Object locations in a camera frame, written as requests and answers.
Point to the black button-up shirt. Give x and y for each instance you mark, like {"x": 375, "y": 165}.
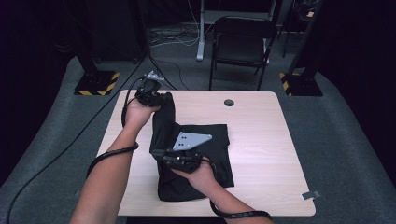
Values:
{"x": 214, "y": 165}

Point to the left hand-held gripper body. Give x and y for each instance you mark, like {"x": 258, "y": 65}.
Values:
{"x": 148, "y": 91}

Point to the person's right hand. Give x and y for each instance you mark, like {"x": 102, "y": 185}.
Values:
{"x": 200, "y": 179}

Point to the white desk frame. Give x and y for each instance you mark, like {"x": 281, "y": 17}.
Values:
{"x": 201, "y": 37}

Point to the person's left hand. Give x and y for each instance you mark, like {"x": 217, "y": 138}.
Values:
{"x": 138, "y": 115}

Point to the black folding chair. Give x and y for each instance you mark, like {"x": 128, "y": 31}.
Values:
{"x": 241, "y": 48}

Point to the black cabinet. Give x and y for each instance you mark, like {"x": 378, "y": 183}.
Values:
{"x": 115, "y": 31}

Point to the black stand with striped base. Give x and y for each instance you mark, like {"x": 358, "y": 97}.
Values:
{"x": 93, "y": 82}
{"x": 303, "y": 85}

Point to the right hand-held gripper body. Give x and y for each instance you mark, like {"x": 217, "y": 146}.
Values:
{"x": 186, "y": 155}

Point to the grey tape piece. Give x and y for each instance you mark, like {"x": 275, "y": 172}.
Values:
{"x": 77, "y": 193}
{"x": 310, "y": 195}

